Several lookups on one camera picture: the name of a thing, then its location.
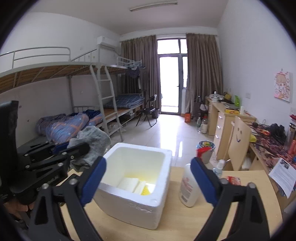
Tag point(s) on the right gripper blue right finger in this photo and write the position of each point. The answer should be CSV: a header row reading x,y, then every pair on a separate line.
x,y
250,220

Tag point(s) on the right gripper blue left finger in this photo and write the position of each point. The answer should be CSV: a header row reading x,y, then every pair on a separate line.
x,y
47,222

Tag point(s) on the white tissue stack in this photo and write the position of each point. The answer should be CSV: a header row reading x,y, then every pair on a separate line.
x,y
133,185

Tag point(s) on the gray sock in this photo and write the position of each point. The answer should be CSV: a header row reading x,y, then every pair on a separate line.
x,y
98,142

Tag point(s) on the yellow foam net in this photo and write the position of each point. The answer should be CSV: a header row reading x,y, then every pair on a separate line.
x,y
148,189

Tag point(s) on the person's left hand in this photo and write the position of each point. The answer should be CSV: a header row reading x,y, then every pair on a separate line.
x,y
14,207

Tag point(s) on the red snack packet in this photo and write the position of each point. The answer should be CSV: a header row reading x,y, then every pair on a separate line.
x,y
234,180

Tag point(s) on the blue plaid quilt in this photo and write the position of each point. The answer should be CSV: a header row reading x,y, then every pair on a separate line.
x,y
62,127

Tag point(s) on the white printed paper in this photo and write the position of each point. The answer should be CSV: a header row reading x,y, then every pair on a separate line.
x,y
284,175

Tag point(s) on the blue spray bottle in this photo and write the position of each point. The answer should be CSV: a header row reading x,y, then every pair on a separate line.
x,y
219,168

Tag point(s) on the white lotion pump bottle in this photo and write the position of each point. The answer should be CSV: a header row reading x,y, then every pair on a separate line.
x,y
189,192

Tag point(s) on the wooden smiley chair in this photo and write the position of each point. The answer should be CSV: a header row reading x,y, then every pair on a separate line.
x,y
238,145

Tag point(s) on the colourful round bucket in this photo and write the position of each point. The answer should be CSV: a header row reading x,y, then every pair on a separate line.
x,y
204,151

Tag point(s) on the white styrofoam box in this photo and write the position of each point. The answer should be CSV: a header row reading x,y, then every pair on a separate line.
x,y
148,164

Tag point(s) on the black headphones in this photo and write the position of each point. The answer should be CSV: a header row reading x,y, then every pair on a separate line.
x,y
278,132

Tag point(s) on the wooden desk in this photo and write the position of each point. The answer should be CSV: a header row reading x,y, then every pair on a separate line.
x,y
221,126

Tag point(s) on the metal bunk bed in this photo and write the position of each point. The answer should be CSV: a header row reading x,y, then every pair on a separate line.
x,y
46,81

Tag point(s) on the black folding chair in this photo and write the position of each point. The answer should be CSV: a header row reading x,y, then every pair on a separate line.
x,y
147,110

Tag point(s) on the right brown curtain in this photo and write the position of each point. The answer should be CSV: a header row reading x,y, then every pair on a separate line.
x,y
204,69

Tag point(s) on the brown curtain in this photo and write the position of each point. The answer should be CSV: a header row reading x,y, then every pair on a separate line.
x,y
204,69
144,79

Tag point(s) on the white air conditioner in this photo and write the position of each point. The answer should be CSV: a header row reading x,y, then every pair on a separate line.
x,y
106,42

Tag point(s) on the left brown curtain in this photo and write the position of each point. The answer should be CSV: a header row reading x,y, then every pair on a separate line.
x,y
144,79

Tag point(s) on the glass balcony door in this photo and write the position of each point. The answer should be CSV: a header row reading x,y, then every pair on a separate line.
x,y
173,74

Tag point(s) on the ceiling tube light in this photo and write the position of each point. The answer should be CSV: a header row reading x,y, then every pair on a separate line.
x,y
153,5

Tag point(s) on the pink cartoon wall picture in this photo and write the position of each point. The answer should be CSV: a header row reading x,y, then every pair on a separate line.
x,y
283,85

